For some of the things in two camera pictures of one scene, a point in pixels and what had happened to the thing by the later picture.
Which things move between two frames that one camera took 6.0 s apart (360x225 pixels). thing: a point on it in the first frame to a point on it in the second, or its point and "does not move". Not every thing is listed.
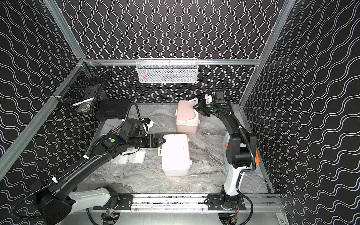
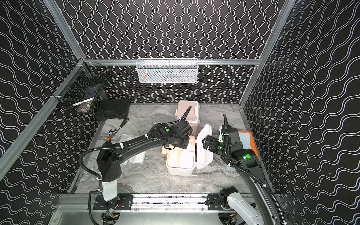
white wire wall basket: [167, 70] does not move
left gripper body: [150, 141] to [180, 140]
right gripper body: [206, 108] to [216, 146]
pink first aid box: [187, 117] does not move
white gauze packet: [138, 157] does not move
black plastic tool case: [110, 108] does not move
